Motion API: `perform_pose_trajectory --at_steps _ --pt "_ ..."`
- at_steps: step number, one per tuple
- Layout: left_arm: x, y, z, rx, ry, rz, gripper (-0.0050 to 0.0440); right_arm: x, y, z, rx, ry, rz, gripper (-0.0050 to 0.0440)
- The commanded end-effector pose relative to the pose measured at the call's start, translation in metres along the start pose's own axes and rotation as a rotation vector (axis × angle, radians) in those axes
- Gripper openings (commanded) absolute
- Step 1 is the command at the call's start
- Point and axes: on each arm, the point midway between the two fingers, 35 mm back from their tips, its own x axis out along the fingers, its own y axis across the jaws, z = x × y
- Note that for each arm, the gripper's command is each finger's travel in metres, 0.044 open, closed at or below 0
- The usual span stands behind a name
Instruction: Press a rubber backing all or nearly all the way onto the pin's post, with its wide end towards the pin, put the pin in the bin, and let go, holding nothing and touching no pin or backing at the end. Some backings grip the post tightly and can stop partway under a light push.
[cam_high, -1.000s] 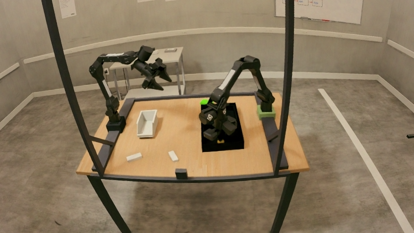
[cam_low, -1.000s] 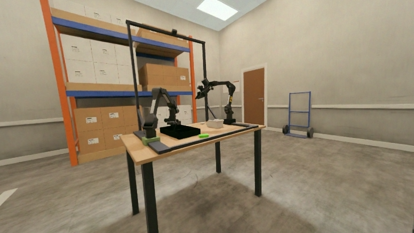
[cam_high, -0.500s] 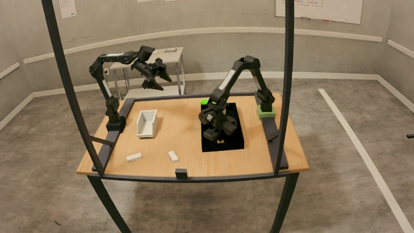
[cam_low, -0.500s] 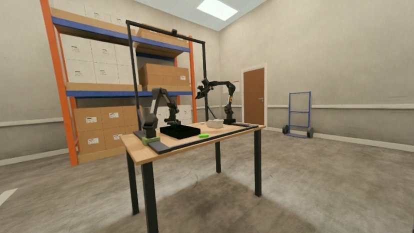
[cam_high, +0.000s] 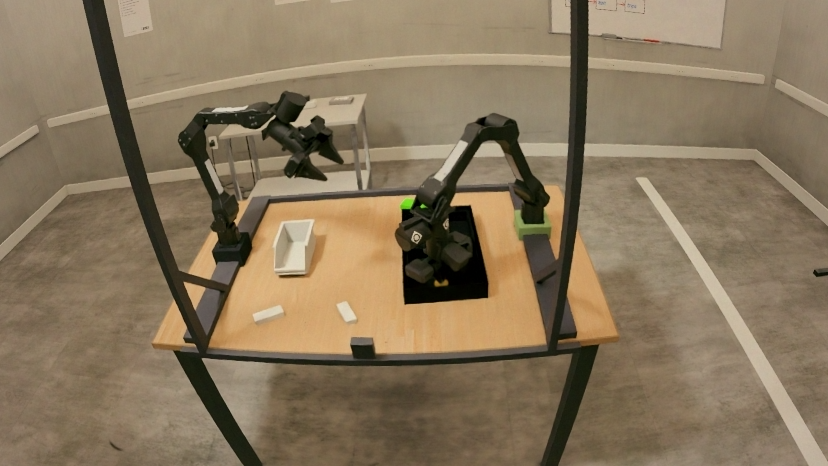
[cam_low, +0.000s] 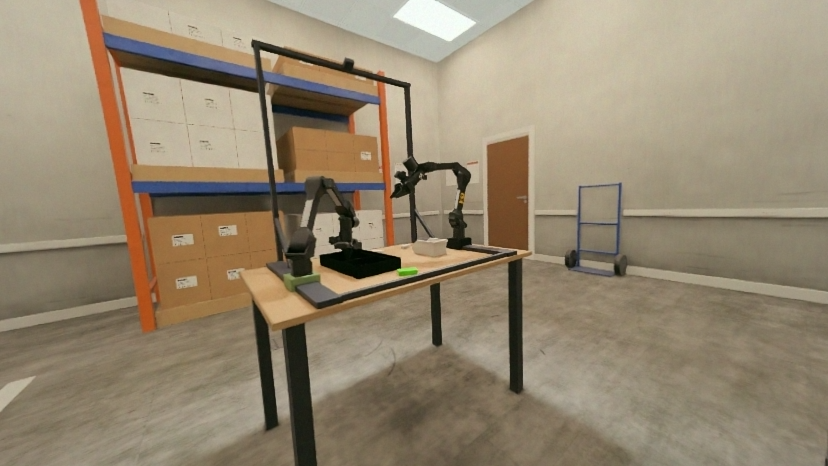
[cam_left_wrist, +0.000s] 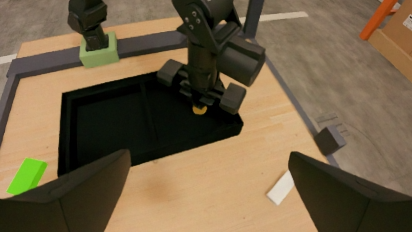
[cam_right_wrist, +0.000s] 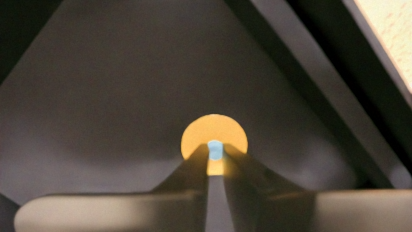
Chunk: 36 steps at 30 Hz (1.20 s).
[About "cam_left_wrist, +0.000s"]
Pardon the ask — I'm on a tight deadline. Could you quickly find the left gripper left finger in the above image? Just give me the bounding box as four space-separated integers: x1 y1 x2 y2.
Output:
0 149 131 232

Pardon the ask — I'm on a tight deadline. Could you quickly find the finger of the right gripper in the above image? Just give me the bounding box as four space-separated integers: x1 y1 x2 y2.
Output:
179 89 200 108
199 94 216 110

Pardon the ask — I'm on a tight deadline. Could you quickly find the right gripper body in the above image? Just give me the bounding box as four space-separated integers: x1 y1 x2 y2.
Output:
157 58 247 115

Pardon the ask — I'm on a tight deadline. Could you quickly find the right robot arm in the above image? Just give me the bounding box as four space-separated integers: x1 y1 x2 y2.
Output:
67 0 266 88

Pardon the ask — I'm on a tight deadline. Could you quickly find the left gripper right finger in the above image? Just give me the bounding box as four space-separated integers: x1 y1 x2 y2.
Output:
288 151 412 232

